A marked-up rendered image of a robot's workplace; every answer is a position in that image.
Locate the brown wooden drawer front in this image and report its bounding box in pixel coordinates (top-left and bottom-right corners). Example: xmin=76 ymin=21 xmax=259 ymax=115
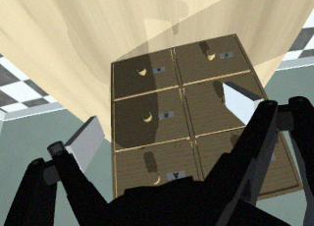
xmin=184 ymin=74 xmax=264 ymax=138
xmin=114 ymin=89 xmax=190 ymax=152
xmin=175 ymin=36 xmax=250 ymax=85
xmin=116 ymin=142 xmax=199 ymax=197
xmin=196 ymin=132 xmax=297 ymax=194
xmin=114 ymin=50 xmax=179 ymax=101

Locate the small wooden chest of drawers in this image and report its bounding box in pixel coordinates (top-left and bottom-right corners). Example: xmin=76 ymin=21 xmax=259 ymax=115
xmin=111 ymin=33 xmax=304 ymax=200

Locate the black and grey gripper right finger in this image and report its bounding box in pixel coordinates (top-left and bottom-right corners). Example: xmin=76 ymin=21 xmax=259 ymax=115
xmin=172 ymin=82 xmax=314 ymax=226

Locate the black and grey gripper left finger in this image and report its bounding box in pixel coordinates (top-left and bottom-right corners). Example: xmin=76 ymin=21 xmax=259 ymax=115
xmin=4 ymin=115 xmax=127 ymax=226

